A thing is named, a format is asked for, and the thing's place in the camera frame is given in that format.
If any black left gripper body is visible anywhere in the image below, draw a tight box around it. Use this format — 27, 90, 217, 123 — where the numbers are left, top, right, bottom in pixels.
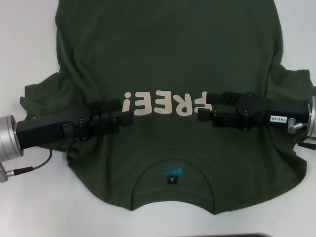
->
15, 104, 96, 151

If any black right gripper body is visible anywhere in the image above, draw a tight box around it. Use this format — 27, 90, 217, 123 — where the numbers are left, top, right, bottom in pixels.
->
235, 92, 311, 132

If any dark green printed t-shirt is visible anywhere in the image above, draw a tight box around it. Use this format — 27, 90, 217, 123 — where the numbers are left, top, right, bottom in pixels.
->
19, 0, 316, 215

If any dark rounded robot base edge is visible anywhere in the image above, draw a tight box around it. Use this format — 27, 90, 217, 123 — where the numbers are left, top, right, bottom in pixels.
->
204, 233, 274, 237

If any right arm cable with plug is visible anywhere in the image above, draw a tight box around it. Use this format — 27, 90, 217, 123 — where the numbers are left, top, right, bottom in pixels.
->
287, 118, 316, 149

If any arm cable with plug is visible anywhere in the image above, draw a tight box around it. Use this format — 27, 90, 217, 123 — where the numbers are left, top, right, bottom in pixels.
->
0, 150, 54, 184
287, 118, 316, 149

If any left arm cable with plug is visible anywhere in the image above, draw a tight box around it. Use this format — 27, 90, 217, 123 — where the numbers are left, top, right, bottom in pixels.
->
0, 150, 54, 184

